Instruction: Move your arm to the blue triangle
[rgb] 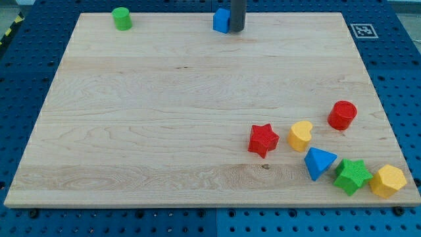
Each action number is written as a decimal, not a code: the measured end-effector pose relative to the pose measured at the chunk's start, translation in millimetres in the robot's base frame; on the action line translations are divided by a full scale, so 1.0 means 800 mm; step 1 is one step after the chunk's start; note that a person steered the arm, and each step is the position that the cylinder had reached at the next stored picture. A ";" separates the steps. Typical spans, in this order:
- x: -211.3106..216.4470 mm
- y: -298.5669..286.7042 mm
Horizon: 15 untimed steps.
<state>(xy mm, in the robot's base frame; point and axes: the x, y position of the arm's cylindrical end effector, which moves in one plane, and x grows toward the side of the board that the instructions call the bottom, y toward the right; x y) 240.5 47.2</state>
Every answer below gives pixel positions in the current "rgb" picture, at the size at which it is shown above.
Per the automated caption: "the blue triangle block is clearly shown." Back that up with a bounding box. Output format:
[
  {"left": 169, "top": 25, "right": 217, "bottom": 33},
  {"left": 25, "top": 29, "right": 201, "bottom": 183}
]
[{"left": 305, "top": 147, "right": 337, "bottom": 181}]

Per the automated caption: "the wooden board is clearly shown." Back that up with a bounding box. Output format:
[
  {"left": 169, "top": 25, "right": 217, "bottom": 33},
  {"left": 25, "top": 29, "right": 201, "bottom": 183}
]
[{"left": 5, "top": 13, "right": 420, "bottom": 209}]

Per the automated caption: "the red star block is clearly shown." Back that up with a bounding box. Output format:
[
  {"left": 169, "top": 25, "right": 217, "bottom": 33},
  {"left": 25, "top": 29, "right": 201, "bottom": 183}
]
[{"left": 248, "top": 124, "right": 280, "bottom": 159}]

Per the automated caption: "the yellow heart block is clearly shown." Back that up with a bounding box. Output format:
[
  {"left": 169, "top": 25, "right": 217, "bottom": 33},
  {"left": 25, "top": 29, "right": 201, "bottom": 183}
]
[{"left": 287, "top": 120, "right": 313, "bottom": 152}]

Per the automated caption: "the blue cube block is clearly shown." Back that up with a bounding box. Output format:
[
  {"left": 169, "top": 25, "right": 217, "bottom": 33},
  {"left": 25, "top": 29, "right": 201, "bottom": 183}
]
[{"left": 213, "top": 8, "right": 230, "bottom": 34}]

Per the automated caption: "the green cylinder block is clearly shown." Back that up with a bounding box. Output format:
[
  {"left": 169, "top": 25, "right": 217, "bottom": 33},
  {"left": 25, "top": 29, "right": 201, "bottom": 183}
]
[{"left": 111, "top": 7, "right": 132, "bottom": 31}]

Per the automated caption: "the red cylinder block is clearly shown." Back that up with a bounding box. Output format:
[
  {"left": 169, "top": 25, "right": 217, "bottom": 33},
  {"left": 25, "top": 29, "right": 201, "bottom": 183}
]
[{"left": 327, "top": 100, "right": 357, "bottom": 130}]

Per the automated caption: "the green star block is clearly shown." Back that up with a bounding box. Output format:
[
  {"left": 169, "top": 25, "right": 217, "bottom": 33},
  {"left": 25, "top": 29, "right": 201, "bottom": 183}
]
[{"left": 334, "top": 159, "right": 373, "bottom": 196}]

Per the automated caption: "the white fiducial marker tag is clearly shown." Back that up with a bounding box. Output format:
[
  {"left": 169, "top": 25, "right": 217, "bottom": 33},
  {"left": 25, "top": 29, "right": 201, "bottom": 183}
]
[{"left": 350, "top": 23, "right": 378, "bottom": 39}]

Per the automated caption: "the yellow hexagon block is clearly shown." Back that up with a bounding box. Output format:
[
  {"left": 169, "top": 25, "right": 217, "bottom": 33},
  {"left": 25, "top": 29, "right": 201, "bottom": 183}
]
[{"left": 369, "top": 165, "right": 407, "bottom": 199}]

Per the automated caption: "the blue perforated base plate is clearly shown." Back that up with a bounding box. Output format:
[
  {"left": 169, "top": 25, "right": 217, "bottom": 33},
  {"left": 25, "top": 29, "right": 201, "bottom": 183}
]
[{"left": 1, "top": 1, "right": 420, "bottom": 236}]

